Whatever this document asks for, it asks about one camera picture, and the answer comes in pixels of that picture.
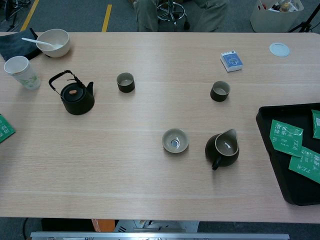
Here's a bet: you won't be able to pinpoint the cream bowl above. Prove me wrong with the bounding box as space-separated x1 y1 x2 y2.
36 28 70 59

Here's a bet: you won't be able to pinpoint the black teapot with handle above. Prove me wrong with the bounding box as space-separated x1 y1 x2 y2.
48 69 96 116

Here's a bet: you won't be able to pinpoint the wide grey tea bowl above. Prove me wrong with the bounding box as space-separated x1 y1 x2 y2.
161 128 190 154

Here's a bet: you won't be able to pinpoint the chrome stool base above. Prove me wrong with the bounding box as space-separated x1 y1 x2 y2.
156 0 190 30

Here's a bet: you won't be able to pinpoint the white paper cup green print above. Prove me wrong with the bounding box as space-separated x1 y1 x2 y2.
3 55 42 91

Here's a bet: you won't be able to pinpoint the black plastic tray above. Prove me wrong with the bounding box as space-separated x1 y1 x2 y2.
255 102 320 207

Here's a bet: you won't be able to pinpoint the dark cylindrical teacup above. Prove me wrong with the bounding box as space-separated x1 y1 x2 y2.
209 80 231 103
116 72 136 93

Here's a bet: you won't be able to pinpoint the white plastic spoon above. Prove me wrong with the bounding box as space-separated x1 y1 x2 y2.
21 37 64 50

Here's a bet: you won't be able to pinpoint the dark grey cloth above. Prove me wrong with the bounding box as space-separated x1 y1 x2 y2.
0 27 42 62

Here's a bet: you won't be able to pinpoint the orange object under table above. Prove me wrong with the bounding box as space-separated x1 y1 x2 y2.
91 218 116 233

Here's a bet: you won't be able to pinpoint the aluminium rail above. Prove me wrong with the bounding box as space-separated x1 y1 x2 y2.
29 231 290 240

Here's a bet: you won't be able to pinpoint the dark tea pitcher with handle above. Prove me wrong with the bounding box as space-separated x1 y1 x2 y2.
204 128 240 171

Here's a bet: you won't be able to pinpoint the black tripod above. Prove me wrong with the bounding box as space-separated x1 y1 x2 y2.
287 0 320 33

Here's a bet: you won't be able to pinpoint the green tea packet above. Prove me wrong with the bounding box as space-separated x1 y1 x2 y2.
311 109 320 140
0 113 16 144
269 119 304 158
288 146 320 185

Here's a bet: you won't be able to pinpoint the grey round table cap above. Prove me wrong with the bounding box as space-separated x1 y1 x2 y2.
269 42 291 58

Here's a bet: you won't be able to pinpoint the white storage bin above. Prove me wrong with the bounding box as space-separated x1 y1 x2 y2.
249 0 305 33

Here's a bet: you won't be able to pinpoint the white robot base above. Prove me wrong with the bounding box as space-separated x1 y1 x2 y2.
113 219 200 233

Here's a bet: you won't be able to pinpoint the person leg khaki trousers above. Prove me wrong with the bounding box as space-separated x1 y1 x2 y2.
193 0 230 33
136 0 160 33

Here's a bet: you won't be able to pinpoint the blue and white card box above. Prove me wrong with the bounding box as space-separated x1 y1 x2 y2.
219 49 244 73

